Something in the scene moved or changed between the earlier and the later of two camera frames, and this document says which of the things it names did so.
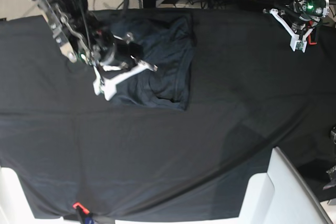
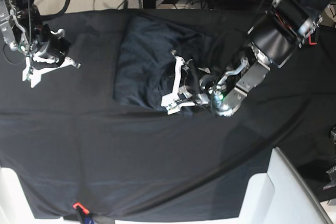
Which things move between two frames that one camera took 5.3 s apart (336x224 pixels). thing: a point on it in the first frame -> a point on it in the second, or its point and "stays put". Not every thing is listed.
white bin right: (281, 195) stays put
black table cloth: (81, 156) stays put
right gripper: (302, 17) -> (199, 86)
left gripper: (112, 50) -> (52, 48)
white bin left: (16, 206) stays put
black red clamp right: (312, 36) stays put
